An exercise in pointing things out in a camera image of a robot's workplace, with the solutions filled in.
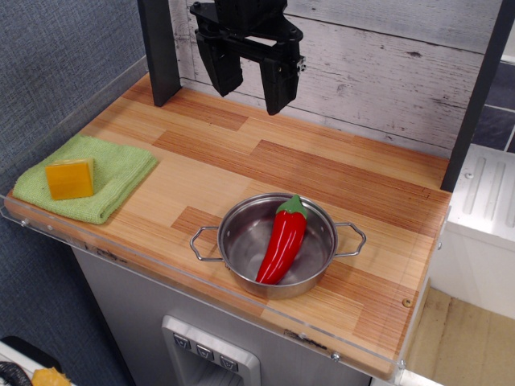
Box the dark frame post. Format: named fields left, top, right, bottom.
left=137, top=0, right=181, bottom=107
left=440, top=0, right=514, bottom=192

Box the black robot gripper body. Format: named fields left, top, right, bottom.
left=190, top=1, right=304, bottom=70

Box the stainless steel pot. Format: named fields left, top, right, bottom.
left=212, top=193, right=366, bottom=299

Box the yellow object bottom left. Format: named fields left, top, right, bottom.
left=31, top=368, right=72, bottom=386

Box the grey toy fridge cabinet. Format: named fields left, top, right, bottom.
left=73, top=248, right=371, bottom=385

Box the white toy sink unit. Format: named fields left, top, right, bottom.
left=428, top=145, right=514, bottom=318

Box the white tray bottom left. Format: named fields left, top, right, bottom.
left=1, top=336, right=62, bottom=380

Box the red toy chilli pepper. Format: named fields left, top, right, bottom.
left=256, top=195, right=307, bottom=285

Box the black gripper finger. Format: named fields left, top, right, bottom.
left=260, top=58, right=301, bottom=115
left=196, top=34, right=243, bottom=97

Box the dark left frame post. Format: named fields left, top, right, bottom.
left=137, top=0, right=181, bottom=107

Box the dark right frame post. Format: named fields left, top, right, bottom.
left=440, top=0, right=514, bottom=192

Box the green folded cloth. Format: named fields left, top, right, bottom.
left=12, top=134, right=158, bottom=224

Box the yellow cheese block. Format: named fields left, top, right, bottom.
left=44, top=158, right=94, bottom=200

